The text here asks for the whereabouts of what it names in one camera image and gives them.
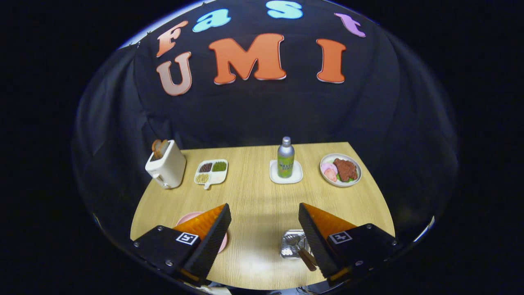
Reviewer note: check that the black backdrop cloth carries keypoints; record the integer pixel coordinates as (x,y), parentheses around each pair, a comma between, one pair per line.
(266,110)

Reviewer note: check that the toast slice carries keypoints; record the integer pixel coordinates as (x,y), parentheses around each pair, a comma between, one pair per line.
(156,149)
(163,147)

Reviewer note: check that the pile of green beans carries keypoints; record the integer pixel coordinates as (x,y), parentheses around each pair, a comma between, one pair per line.
(219,166)

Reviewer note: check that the white divided dish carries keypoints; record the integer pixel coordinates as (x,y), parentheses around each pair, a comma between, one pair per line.
(219,177)

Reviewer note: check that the white square coaster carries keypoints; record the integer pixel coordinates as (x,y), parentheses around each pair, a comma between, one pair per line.
(275,178)

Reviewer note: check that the green soda bottle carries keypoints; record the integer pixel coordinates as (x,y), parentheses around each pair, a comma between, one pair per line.
(285,164)

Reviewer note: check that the pile of yellow beans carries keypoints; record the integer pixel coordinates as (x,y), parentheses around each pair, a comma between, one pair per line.
(202,178)

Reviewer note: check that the white toaster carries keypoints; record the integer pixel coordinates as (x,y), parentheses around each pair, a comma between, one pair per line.
(170,168)

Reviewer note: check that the green vegetable leaf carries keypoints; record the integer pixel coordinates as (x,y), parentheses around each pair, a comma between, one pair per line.
(339,179)

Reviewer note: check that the pink ham slices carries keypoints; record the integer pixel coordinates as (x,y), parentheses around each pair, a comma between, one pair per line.
(328,170)

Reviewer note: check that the pile of dark beans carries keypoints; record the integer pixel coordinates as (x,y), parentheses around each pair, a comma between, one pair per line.
(205,167)

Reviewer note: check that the pink plate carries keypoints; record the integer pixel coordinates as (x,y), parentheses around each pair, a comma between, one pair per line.
(188,216)

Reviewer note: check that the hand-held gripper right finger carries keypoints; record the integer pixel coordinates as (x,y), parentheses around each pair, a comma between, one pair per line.
(315,237)

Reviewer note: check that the brown meat piece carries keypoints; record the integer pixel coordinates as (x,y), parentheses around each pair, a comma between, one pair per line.
(346,170)

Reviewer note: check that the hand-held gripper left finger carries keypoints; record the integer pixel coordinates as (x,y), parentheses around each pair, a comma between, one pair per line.
(213,241)

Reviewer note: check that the white round food plate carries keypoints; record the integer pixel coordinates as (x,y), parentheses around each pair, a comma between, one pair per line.
(342,155)

